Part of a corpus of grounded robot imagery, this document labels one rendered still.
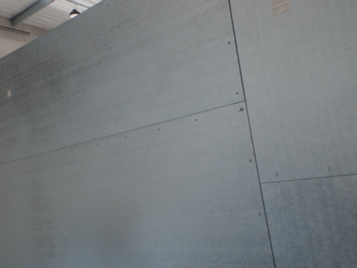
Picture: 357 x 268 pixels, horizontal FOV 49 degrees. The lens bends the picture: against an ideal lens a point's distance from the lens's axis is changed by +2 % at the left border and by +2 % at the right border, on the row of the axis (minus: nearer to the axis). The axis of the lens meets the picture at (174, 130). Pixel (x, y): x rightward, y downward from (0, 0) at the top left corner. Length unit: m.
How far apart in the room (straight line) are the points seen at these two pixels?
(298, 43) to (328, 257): 0.58
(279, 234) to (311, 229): 0.10
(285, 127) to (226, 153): 0.21
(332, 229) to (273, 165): 0.22
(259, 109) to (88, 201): 0.87
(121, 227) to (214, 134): 0.57
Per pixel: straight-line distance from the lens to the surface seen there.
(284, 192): 1.15
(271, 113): 1.15
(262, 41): 1.19
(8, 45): 13.24
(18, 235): 2.17
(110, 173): 1.57
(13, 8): 13.10
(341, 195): 1.10
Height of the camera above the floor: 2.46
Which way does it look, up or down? 6 degrees up
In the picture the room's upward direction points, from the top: 8 degrees counter-clockwise
